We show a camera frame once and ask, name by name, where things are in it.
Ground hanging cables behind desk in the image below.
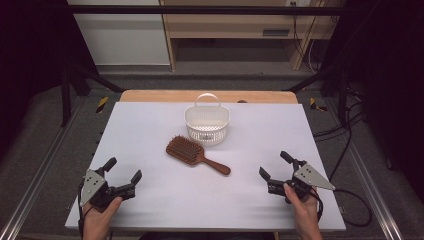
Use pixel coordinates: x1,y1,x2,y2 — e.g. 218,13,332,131
290,0,336,75

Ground right hand-held gripper cable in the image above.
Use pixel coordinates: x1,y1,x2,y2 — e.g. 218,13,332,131
313,187,373,229

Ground white plastic basket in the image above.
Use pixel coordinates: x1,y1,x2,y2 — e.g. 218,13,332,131
184,92,231,147

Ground person's left hand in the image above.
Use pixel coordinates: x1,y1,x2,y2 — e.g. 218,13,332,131
82,196,124,235

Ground light wooden table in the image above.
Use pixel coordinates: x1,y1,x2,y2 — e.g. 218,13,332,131
119,89,299,104

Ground aluminium rail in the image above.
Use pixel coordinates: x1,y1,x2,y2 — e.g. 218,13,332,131
0,95,86,240
327,99,405,240

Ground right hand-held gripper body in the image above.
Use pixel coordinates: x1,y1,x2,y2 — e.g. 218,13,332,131
267,161,337,202

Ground bundle of black floor cables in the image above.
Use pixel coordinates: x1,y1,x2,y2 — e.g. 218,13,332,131
312,85,366,183

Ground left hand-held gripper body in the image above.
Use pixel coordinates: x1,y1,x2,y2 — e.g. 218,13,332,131
79,168,137,214

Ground person's right hand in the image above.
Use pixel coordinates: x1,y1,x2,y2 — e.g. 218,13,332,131
283,182,322,231

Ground light wooden desk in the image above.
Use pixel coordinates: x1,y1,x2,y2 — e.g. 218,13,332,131
159,0,345,72

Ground white cabinet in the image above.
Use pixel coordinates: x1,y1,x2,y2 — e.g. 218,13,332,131
66,0,171,66

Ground black horizontal frame bar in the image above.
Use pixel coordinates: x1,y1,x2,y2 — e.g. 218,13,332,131
65,4,349,16

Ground white board table cover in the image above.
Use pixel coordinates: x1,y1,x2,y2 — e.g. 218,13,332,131
65,101,347,233

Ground black metal stand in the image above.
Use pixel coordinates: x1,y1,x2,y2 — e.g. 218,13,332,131
59,62,127,128
282,62,352,128

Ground yellow black tape strip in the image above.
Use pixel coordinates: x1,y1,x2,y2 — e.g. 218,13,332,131
308,97,328,113
96,95,110,114

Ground brown wooden hairbrush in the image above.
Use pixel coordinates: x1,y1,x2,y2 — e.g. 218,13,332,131
165,134,232,177

